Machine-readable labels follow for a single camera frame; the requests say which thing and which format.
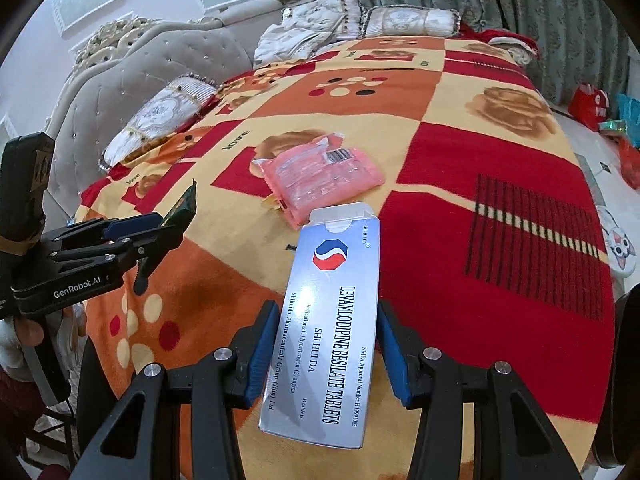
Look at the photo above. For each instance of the white embroidered cushion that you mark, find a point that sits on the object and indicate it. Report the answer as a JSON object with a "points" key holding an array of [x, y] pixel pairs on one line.
{"points": [[155, 120], [410, 21], [320, 12]]}

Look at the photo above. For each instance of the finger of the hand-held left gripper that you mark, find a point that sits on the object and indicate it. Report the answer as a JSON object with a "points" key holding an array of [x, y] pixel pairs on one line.
{"points": [[125, 227], [150, 245]]}

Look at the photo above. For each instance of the black round trash bin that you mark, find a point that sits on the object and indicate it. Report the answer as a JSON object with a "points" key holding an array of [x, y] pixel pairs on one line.
{"points": [[622, 375]]}

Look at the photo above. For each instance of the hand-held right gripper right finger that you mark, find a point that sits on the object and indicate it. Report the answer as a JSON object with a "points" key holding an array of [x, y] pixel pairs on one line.
{"points": [[392, 355]]}

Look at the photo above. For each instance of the teal shopping bag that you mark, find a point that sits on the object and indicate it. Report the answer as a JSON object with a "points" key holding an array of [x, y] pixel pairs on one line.
{"points": [[629, 107]]}

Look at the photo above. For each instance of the pink plastic packet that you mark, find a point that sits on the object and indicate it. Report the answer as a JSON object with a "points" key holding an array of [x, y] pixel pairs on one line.
{"points": [[320, 175]]}

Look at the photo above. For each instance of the red shopping bag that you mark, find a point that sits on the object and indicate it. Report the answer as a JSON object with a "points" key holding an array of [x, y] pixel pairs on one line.
{"points": [[587, 107]]}

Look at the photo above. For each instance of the silver medicine box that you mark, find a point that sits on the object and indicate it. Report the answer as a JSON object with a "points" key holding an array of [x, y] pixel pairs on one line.
{"points": [[325, 320]]}

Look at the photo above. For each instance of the cat print wooden stool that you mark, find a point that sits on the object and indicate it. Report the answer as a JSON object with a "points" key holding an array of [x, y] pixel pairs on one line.
{"points": [[619, 242]]}

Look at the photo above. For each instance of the red orange printed blanket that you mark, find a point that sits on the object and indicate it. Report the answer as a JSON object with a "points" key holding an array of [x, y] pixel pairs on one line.
{"points": [[500, 160]]}

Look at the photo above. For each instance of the red plastic bag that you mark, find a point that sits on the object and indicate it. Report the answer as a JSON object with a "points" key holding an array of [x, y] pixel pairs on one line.
{"points": [[631, 160]]}

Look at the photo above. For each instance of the green shiny gift wrap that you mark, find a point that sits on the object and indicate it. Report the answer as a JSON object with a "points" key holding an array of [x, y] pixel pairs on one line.
{"points": [[614, 126]]}

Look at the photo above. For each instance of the grey tufted headboard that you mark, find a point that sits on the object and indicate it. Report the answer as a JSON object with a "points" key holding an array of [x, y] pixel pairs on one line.
{"points": [[150, 60]]}

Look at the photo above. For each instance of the dark green wrapper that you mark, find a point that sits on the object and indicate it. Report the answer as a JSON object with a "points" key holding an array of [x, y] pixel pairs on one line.
{"points": [[181, 209]]}

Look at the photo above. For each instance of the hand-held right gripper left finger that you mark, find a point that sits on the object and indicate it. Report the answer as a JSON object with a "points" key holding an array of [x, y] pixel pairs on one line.
{"points": [[262, 355]]}

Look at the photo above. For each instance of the red cloth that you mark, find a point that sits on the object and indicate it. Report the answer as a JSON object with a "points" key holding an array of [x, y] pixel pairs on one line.
{"points": [[500, 40]]}

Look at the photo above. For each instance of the white folded cloth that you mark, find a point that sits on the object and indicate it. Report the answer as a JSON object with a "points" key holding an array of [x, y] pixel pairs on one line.
{"points": [[290, 45]]}

